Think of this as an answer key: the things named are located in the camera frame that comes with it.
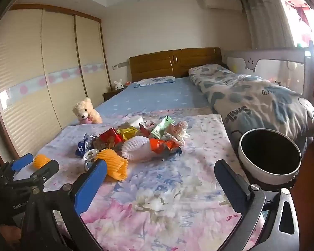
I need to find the white wall air conditioner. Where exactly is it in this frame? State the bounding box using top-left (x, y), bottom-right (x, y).
top-left (201, 0), bottom-right (243, 10)

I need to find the wooden nightstand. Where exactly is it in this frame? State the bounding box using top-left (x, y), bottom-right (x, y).
top-left (103, 87), bottom-right (126, 102)

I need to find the heart print quilt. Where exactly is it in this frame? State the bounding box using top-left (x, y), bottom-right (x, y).
top-left (188, 64), bottom-right (314, 147)

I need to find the grey dotted curtain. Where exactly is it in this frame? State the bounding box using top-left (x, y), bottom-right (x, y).
top-left (242, 0), bottom-right (296, 51)

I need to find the green carton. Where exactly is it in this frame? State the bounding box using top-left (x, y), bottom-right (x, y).
top-left (151, 115), bottom-right (175, 140)

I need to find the blue clear plastic wrapper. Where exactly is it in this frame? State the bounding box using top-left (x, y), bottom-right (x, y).
top-left (75, 133), bottom-right (100, 169)

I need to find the blue white pillow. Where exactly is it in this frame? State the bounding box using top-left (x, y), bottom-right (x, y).
top-left (133, 76), bottom-right (176, 87)

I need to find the beige sliding door wardrobe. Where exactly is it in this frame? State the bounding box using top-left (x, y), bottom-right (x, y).
top-left (0, 4), bottom-right (113, 160)

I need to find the white waste bin black liner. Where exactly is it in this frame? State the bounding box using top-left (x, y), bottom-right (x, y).
top-left (238, 128), bottom-right (302, 189)

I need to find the red hanging cloth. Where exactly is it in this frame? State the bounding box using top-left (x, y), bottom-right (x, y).
top-left (276, 0), bottom-right (314, 28)

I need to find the orange foil wrapper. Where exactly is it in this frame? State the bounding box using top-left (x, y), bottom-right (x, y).
top-left (149, 138), bottom-right (183, 155)

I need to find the plain white tissue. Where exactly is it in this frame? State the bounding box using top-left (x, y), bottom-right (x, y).
top-left (120, 116), bottom-right (144, 130)

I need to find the yellow wrapper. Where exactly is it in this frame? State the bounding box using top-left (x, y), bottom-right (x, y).
top-left (117, 126), bottom-right (140, 141)

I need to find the blue bed sheet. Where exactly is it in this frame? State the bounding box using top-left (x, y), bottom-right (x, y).
top-left (94, 77), bottom-right (220, 119)

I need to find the brown wrapper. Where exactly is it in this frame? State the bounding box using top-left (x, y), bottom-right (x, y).
top-left (93, 138), bottom-right (121, 152)

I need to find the yellow spiky ball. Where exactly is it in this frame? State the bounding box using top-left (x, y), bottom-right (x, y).
top-left (33, 154), bottom-right (51, 169)

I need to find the red white carton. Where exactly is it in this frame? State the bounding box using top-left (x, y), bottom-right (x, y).
top-left (139, 119), bottom-right (158, 136)

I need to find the pink white tissue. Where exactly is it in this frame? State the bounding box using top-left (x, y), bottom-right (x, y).
top-left (164, 121), bottom-right (190, 146)

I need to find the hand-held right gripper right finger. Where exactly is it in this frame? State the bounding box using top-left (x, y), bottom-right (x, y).
top-left (214, 159), bottom-right (300, 251)

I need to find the cream teddy bear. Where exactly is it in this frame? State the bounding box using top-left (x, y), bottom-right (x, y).
top-left (72, 97), bottom-right (103, 125)

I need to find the floral bed sheet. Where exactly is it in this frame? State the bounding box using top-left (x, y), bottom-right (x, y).
top-left (31, 108), bottom-right (265, 251)

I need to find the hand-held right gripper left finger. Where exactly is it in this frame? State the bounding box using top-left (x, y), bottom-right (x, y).
top-left (21, 159), bottom-right (108, 251)

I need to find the large yellow foam net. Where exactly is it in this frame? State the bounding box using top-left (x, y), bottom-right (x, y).
top-left (95, 149), bottom-right (129, 181)

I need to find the red foil wrapper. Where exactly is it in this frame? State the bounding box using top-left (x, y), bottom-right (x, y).
top-left (99, 128), bottom-right (123, 146)

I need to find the grey bed guard rail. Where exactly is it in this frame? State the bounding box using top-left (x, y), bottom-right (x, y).
top-left (222, 40), bottom-right (314, 101)

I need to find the wooden bed headboard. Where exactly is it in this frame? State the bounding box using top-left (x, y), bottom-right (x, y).
top-left (129, 47), bottom-right (223, 83)

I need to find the white foam net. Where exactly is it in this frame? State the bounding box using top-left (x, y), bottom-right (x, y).
top-left (122, 136), bottom-right (154, 161)

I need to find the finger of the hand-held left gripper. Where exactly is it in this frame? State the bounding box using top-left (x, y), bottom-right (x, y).
top-left (0, 153), bottom-right (34, 179)
top-left (13, 159), bottom-right (60, 192)

